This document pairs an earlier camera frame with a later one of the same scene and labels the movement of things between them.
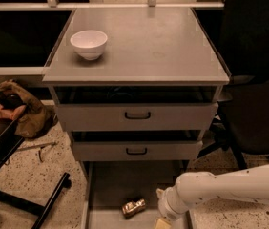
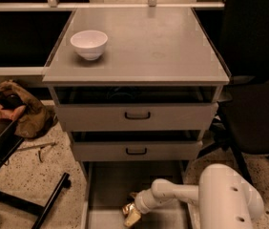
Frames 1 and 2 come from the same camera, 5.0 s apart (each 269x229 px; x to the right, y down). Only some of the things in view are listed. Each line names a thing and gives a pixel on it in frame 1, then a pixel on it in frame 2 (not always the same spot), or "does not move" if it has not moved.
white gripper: [165, 205] → [141, 202]
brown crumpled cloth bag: [33, 118] does not move
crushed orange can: [134, 207] does not move
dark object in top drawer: [120, 90] does not move
